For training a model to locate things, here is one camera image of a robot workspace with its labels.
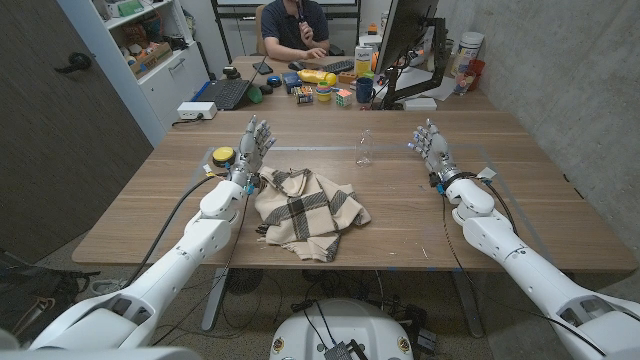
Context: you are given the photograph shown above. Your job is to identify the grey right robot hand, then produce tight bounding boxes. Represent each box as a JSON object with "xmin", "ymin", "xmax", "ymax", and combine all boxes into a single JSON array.
[{"xmin": 407, "ymin": 118, "xmax": 464, "ymax": 189}]

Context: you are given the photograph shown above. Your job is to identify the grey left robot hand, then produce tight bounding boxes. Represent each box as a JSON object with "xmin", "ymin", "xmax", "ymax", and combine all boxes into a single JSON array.
[{"xmin": 228, "ymin": 115, "xmax": 277, "ymax": 189}]

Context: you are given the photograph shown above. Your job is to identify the clear plastic bottle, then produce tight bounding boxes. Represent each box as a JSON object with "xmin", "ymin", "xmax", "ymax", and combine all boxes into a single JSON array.
[{"xmin": 355, "ymin": 128, "xmax": 375, "ymax": 169}]

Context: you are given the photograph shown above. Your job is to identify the beige plaid scarf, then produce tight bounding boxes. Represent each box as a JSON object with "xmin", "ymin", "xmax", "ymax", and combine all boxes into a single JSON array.
[{"xmin": 254, "ymin": 166, "xmax": 373, "ymax": 264}]

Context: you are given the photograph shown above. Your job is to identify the yellow mustard bottle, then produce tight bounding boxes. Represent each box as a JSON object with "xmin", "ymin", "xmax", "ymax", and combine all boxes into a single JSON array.
[{"xmin": 297, "ymin": 68, "xmax": 338, "ymax": 87}]

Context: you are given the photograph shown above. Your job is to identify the yellow push button black base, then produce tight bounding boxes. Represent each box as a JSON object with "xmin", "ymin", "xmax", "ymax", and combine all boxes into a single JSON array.
[{"xmin": 211, "ymin": 146, "xmax": 237, "ymax": 168}]

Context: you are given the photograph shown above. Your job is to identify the flat white box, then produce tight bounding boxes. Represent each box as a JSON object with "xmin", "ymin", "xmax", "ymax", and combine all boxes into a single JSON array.
[{"xmin": 402, "ymin": 97, "xmax": 439, "ymax": 112}]

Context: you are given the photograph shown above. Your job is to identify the black laptop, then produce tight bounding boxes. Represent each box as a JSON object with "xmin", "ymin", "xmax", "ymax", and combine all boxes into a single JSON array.
[{"xmin": 191, "ymin": 53, "xmax": 269, "ymax": 112}]

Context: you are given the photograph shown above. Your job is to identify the white paper sheet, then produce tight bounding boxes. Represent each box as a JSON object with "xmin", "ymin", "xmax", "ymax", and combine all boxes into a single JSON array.
[{"xmin": 398, "ymin": 63, "xmax": 457, "ymax": 103}]

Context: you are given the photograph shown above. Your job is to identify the white power box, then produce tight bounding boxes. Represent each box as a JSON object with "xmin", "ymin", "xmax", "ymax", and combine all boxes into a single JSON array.
[{"xmin": 176, "ymin": 101, "xmax": 219, "ymax": 121}]

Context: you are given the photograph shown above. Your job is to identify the small colourful puzzle box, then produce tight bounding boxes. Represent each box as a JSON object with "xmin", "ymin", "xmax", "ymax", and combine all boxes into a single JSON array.
[{"xmin": 292, "ymin": 85, "xmax": 315, "ymax": 106}]

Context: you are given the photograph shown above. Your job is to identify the dark blue box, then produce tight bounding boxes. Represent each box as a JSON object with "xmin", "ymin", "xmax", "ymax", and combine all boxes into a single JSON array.
[{"xmin": 280, "ymin": 71, "xmax": 304, "ymax": 95}]

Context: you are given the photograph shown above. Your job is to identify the colourful stacking cups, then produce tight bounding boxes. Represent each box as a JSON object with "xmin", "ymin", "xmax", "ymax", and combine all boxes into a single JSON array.
[{"xmin": 314, "ymin": 80, "xmax": 334, "ymax": 104}]

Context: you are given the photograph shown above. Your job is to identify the red cup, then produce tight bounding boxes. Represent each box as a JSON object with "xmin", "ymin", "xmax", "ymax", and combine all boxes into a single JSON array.
[{"xmin": 466, "ymin": 58, "xmax": 487, "ymax": 92}]

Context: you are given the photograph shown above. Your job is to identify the dark blue mug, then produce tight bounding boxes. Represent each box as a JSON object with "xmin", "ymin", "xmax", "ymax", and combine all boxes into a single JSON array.
[{"xmin": 354, "ymin": 76, "xmax": 376, "ymax": 105}]

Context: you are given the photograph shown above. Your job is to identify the white shelf cabinet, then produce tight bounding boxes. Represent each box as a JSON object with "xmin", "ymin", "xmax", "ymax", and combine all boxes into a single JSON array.
[{"xmin": 56, "ymin": 0, "xmax": 212, "ymax": 149}]

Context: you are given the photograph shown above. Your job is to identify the white wipes canister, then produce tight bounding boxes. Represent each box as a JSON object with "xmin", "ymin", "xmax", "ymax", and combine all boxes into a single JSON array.
[{"xmin": 450, "ymin": 31, "xmax": 486, "ymax": 78}]

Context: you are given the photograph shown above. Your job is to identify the white carton box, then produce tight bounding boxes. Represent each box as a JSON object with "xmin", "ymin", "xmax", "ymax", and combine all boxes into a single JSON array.
[{"xmin": 353, "ymin": 45, "xmax": 374, "ymax": 78}]

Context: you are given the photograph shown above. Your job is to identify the black keyboard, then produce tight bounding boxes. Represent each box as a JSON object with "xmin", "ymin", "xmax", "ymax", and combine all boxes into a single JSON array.
[{"xmin": 321, "ymin": 58, "xmax": 357, "ymax": 76}]

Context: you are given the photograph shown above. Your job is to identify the black floor fan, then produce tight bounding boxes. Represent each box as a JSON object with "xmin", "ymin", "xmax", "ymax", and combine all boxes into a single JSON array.
[{"xmin": 224, "ymin": 268, "xmax": 265, "ymax": 297}]

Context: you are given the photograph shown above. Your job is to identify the person in dark polo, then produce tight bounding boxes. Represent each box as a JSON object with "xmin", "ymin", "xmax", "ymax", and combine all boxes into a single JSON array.
[{"xmin": 259, "ymin": 0, "xmax": 332, "ymax": 63}]

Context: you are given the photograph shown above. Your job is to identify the black computer monitor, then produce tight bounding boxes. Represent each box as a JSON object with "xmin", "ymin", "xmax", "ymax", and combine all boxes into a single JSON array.
[{"xmin": 374, "ymin": 0, "xmax": 441, "ymax": 76}]

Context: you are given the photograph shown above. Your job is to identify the cardboard box of toys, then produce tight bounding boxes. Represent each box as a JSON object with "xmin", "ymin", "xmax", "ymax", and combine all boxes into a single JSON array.
[{"xmin": 127, "ymin": 41, "xmax": 174, "ymax": 81}]

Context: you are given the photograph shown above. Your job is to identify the grey table leg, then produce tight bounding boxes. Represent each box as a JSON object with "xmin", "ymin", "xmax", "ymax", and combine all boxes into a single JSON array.
[
  {"xmin": 451, "ymin": 269, "xmax": 486, "ymax": 340},
  {"xmin": 200, "ymin": 267, "xmax": 230, "ymax": 333}
]

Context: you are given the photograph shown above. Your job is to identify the green box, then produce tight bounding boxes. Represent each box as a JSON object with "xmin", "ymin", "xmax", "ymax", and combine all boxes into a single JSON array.
[{"xmin": 116, "ymin": 0, "xmax": 147, "ymax": 19}]

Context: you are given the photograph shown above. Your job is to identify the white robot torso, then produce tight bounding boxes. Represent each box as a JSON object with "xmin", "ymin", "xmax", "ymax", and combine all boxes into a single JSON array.
[{"xmin": 269, "ymin": 298, "xmax": 416, "ymax": 360}]

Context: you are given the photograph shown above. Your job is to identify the white grey sneaker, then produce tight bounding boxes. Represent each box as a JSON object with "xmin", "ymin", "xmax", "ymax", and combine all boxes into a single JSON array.
[{"xmin": 89, "ymin": 278, "xmax": 127, "ymax": 297}]

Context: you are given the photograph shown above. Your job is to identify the black backpack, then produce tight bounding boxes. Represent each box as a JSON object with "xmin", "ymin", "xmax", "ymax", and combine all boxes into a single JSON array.
[{"xmin": 0, "ymin": 248, "xmax": 102, "ymax": 349}]

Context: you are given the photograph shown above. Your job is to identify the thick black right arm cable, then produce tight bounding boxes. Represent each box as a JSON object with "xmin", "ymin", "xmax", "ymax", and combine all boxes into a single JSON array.
[{"xmin": 469, "ymin": 172, "xmax": 520, "ymax": 237}]

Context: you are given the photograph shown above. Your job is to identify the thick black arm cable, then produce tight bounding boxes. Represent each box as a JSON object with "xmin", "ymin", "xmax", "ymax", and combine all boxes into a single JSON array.
[
  {"xmin": 469, "ymin": 172, "xmax": 520, "ymax": 237},
  {"xmin": 122, "ymin": 171, "xmax": 229, "ymax": 290}
]

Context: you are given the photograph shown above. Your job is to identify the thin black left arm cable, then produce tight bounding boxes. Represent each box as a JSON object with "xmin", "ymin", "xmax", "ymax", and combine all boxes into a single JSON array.
[{"xmin": 149, "ymin": 187, "xmax": 253, "ymax": 348}]

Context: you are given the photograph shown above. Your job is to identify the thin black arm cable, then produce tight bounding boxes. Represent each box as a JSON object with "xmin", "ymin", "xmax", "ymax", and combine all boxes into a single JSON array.
[
  {"xmin": 439, "ymin": 191, "xmax": 609, "ymax": 358},
  {"xmin": 149, "ymin": 187, "xmax": 253, "ymax": 348}
]

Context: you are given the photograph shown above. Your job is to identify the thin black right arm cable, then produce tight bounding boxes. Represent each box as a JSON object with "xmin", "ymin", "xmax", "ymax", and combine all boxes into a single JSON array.
[{"xmin": 439, "ymin": 191, "xmax": 609, "ymax": 358}]

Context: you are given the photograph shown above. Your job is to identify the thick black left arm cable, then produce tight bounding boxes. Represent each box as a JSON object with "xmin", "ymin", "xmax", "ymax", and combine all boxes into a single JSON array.
[{"xmin": 122, "ymin": 171, "xmax": 229, "ymax": 290}]

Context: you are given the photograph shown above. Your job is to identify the black door handle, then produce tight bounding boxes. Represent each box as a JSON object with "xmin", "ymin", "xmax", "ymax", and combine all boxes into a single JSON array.
[{"xmin": 53, "ymin": 51, "xmax": 93, "ymax": 75}]

